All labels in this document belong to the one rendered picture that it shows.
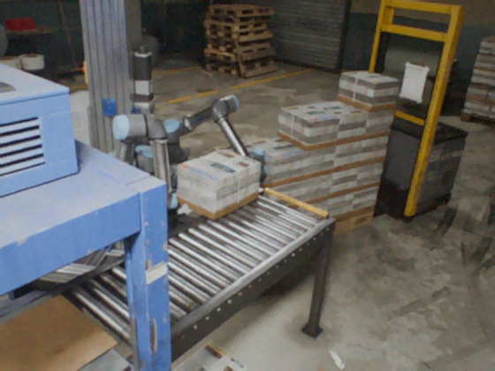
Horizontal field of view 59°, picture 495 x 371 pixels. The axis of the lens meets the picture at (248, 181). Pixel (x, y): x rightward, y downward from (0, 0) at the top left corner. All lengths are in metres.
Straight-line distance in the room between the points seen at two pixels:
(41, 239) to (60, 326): 0.94
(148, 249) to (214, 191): 1.22
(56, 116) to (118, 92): 1.67
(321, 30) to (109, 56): 8.29
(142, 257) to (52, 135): 0.34
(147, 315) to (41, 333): 0.68
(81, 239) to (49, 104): 0.29
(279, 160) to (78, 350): 1.92
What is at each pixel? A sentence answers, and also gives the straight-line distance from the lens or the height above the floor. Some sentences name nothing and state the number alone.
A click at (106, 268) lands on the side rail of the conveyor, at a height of 0.80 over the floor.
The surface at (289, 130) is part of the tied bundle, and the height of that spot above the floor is 0.92.
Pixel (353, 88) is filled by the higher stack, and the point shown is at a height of 1.20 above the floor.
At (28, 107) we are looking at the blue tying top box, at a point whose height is 1.72.
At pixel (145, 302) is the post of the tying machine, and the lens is 1.16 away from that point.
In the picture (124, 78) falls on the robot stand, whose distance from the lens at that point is 2.65.
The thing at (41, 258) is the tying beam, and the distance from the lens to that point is 0.92.
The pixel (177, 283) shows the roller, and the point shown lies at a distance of 1.93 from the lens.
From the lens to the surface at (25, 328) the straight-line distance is 1.84.
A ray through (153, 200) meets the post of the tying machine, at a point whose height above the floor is 1.52.
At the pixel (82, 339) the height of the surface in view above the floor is 0.80.
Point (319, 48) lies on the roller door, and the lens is 10.62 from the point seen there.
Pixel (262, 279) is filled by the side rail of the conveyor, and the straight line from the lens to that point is 2.00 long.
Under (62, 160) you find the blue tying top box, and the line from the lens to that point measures 1.07.
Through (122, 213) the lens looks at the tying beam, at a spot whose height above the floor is 1.52.
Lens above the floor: 2.00
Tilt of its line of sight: 26 degrees down
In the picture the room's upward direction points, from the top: 4 degrees clockwise
